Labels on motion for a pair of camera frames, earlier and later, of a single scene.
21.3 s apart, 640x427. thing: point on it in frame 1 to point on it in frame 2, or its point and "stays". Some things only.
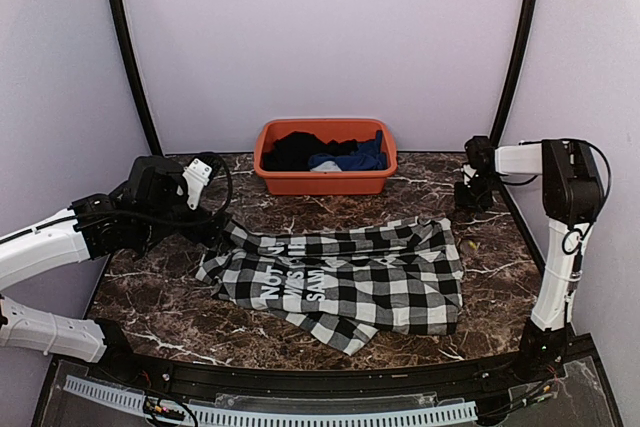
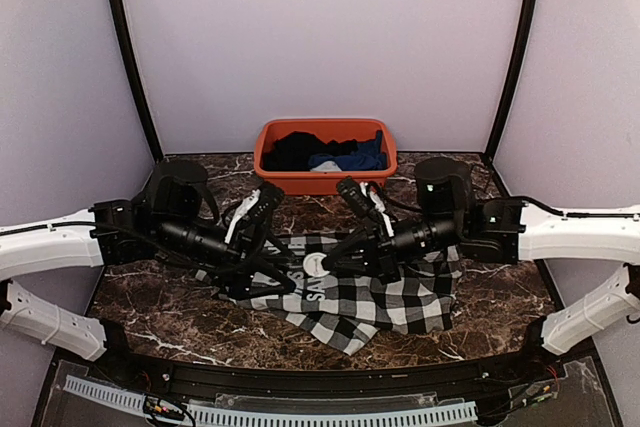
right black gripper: (462, 202) to (386, 260)
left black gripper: (196, 231) to (237, 276)
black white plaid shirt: (339, 287) stays
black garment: (292, 151) stays
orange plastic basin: (331, 182) stays
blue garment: (366, 156) stays
